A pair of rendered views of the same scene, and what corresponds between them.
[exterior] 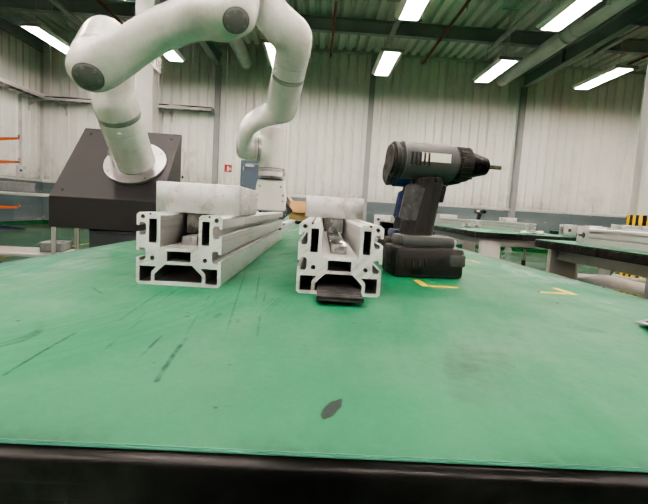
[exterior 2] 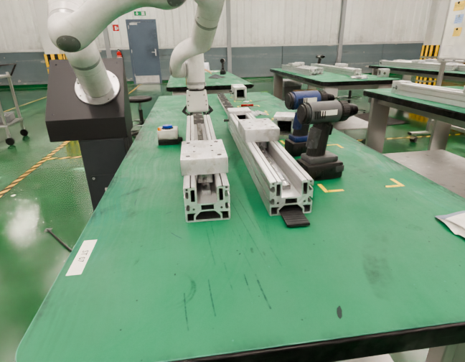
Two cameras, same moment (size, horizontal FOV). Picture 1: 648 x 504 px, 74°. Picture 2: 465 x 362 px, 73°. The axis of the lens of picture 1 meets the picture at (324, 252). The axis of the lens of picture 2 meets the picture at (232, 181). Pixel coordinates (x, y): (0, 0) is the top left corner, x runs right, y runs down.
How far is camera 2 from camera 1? 34 cm
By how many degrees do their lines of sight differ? 18
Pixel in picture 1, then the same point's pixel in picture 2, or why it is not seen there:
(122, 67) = (91, 33)
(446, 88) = not seen: outside the picture
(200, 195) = (206, 164)
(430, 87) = not seen: outside the picture
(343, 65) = not seen: outside the picture
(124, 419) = (279, 332)
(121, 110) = (89, 58)
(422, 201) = (320, 137)
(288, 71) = (209, 21)
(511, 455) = (403, 325)
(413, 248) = (316, 165)
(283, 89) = (205, 32)
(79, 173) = (59, 100)
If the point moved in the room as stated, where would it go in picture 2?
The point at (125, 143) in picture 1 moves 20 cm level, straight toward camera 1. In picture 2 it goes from (93, 78) to (102, 82)
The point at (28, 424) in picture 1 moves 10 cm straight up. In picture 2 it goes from (252, 340) to (253, 280)
